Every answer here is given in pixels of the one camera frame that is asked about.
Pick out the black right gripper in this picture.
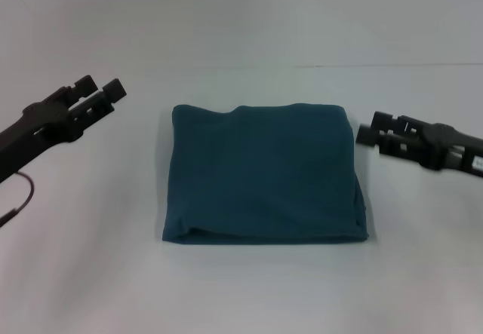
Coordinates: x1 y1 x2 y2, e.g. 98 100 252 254
355 110 483 179

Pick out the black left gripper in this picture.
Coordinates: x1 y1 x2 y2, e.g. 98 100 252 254
0 74 128 185

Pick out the teal blue t-shirt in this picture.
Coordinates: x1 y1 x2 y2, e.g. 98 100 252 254
161 103 370 245

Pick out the left gripper cable with plugs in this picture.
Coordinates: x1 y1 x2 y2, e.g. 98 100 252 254
0 171 36 226

